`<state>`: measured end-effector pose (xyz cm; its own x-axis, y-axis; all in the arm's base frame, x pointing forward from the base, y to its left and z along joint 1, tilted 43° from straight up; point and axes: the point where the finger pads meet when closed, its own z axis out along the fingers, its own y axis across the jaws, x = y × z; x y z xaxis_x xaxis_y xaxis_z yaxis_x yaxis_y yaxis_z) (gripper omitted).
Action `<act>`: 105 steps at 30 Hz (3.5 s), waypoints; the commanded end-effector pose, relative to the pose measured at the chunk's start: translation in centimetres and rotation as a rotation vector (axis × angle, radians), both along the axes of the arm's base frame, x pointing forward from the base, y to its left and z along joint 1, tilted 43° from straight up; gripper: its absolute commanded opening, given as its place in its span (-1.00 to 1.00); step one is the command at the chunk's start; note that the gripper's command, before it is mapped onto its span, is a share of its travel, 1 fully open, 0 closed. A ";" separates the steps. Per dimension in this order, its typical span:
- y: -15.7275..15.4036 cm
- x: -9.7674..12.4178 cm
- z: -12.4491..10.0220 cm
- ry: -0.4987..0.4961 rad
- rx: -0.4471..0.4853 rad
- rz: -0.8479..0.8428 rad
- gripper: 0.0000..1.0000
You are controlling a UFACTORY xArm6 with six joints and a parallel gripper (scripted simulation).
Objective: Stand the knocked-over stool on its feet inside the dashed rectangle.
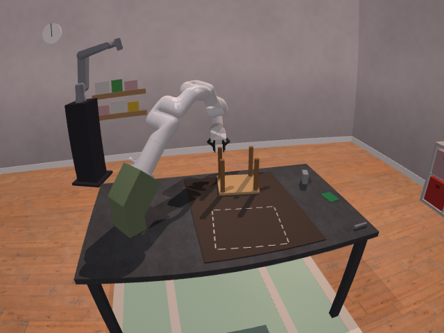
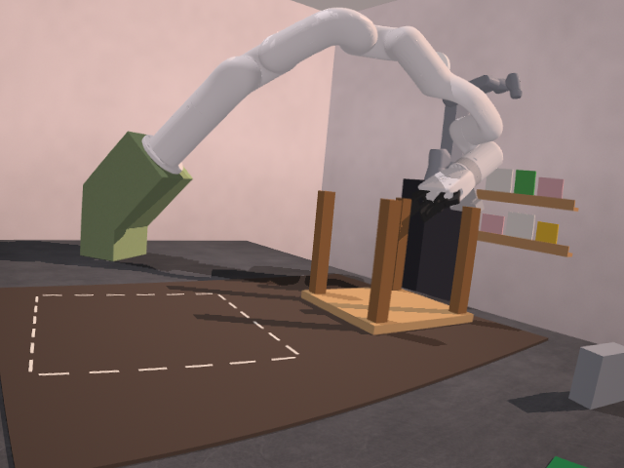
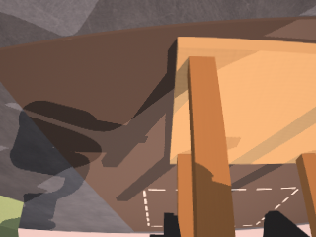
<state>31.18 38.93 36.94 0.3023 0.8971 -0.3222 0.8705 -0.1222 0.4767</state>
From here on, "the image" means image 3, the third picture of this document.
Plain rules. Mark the wooden stool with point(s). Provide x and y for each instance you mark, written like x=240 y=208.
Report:
x=261 y=100

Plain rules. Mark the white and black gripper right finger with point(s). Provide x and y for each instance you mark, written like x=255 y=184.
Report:
x=277 y=225

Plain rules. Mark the brown floor mat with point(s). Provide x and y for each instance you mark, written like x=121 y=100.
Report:
x=105 y=101

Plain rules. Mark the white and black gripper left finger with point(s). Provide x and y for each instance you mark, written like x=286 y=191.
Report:
x=171 y=226

